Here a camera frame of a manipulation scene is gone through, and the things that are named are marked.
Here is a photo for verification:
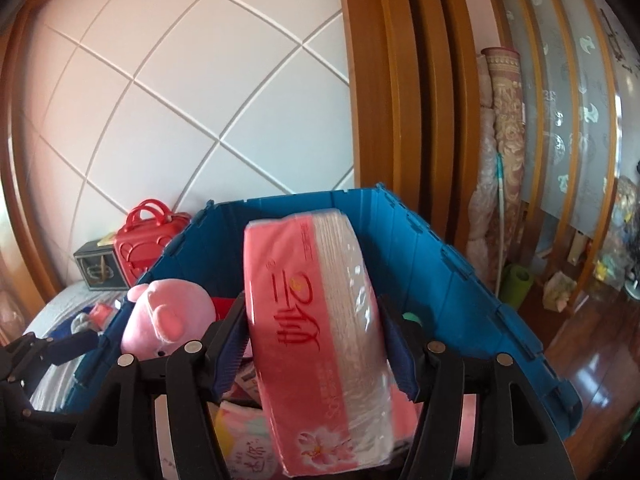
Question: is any dark gift bag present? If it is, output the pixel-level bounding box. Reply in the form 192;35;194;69
73;240;132;291

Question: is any pink pig plush toy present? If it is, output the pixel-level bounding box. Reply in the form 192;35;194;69
121;280;218;361

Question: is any green rolled mat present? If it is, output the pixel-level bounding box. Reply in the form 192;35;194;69
501;265;534;311

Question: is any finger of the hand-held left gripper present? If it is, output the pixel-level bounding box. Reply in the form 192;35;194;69
0;330;101;403

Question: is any frosted glass sliding door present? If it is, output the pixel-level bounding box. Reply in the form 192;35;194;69
500;0;632;261

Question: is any pink tissue pack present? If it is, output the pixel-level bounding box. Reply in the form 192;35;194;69
243;208;420;478

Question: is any wooden bed frame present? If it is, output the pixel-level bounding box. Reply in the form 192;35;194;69
0;10;58;306

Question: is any blue plastic crate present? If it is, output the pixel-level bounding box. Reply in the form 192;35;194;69
62;188;583;441

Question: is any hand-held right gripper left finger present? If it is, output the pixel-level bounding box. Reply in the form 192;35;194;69
54;296;251;480

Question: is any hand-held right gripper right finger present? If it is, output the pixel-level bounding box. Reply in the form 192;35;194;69
377;294;576;480

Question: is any small red white packet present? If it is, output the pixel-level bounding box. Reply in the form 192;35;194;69
70;300;122;334

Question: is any wooden door frame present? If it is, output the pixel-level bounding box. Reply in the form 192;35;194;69
335;0;483;253

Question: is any pile of plastic bags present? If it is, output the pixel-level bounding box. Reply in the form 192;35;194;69
595;175;640;303

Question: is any patterned rolled carpet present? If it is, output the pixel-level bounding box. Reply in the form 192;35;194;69
481;46;528;241

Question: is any pale floral tissue pack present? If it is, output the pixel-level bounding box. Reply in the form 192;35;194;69
210;400;281;480

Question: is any red bear-face case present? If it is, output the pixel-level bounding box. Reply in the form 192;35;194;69
113;199;192;286

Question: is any pale rolled mat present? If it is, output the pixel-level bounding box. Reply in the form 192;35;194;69
467;55;503;281

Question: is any white quilted bed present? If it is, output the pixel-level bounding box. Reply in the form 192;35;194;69
22;280;126;413

